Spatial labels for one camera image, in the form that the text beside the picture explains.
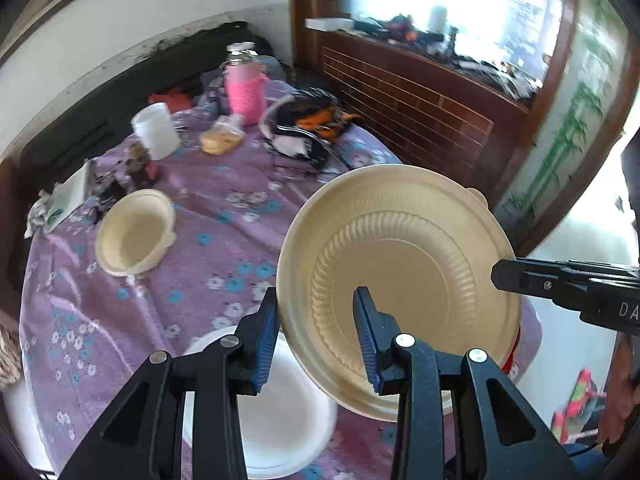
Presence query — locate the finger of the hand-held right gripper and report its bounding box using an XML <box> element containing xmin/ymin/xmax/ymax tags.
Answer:
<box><xmin>491</xmin><ymin>257</ymin><xmax>601</xmax><ymax>313</ymax></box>

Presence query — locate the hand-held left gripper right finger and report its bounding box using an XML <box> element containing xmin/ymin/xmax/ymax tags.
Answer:
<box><xmin>352</xmin><ymin>286</ymin><xmax>581</xmax><ymax>480</ymax></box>

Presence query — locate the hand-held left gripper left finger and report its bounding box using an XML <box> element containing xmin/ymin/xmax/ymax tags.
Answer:
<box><xmin>59</xmin><ymin>286</ymin><xmax>282</xmax><ymax>480</ymax></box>

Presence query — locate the white disposable plate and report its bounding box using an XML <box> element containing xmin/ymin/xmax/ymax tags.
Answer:
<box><xmin>181</xmin><ymin>325</ymin><xmax>338</xmax><ymax>480</ymax></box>

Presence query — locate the cream ribbed disposable bowl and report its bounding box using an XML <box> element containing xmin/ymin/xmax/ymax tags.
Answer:
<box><xmin>276</xmin><ymin>164</ymin><xmax>523</xmax><ymax>422</ymax></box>
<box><xmin>95</xmin><ymin>189</ymin><xmax>177</xmax><ymax>278</ymax></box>

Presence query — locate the purple floral tablecloth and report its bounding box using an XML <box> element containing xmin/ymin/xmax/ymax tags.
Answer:
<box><xmin>19</xmin><ymin>67</ymin><xmax>543</xmax><ymax>480</ymax></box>

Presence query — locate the red green toy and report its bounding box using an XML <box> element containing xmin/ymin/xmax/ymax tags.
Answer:
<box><xmin>551</xmin><ymin>369</ymin><xmax>599</xmax><ymax>446</ymax></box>

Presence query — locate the bamboo print glass panel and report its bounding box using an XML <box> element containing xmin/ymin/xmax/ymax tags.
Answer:
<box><xmin>495</xmin><ymin>0</ymin><xmax>632</xmax><ymax>256</ymax></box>

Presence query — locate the bread in plastic bag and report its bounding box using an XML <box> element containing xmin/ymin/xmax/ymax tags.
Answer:
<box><xmin>199</xmin><ymin>115</ymin><xmax>247</xmax><ymax>155</ymax></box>

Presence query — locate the black cylindrical motor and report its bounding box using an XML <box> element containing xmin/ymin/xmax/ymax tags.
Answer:
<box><xmin>95</xmin><ymin>177</ymin><xmax>128</xmax><ymax>213</ymax></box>

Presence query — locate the black orange white cloth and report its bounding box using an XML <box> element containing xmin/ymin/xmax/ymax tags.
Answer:
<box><xmin>259</xmin><ymin>87</ymin><xmax>361</xmax><ymax>161</ymax></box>

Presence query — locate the white plastic jar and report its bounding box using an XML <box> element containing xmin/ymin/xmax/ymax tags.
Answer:
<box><xmin>131</xmin><ymin>102</ymin><xmax>181</xmax><ymax>161</ymax></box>

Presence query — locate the white cloth pouch green loop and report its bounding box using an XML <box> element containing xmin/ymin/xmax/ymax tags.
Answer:
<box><xmin>42</xmin><ymin>160</ymin><xmax>93</xmax><ymax>233</ymax></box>

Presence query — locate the woven straw basket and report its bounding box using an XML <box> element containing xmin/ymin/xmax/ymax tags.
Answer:
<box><xmin>0</xmin><ymin>320</ymin><xmax>25</xmax><ymax>388</ymax></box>

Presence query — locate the pink knit-covered bottle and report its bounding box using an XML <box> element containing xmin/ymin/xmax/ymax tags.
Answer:
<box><xmin>222</xmin><ymin>42</ymin><xmax>269</xmax><ymax>127</ymax></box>

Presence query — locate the red cloth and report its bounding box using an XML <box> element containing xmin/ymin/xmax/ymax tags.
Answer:
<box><xmin>149</xmin><ymin>87</ymin><xmax>195</xmax><ymax>113</ymax></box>

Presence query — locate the black sofa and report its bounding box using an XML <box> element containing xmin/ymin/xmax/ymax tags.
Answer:
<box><xmin>0</xmin><ymin>21</ymin><xmax>293</xmax><ymax>196</ymax></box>

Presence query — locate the flat white box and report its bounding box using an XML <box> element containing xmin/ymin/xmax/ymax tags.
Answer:
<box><xmin>305</xmin><ymin>17</ymin><xmax>354</xmax><ymax>31</ymax></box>

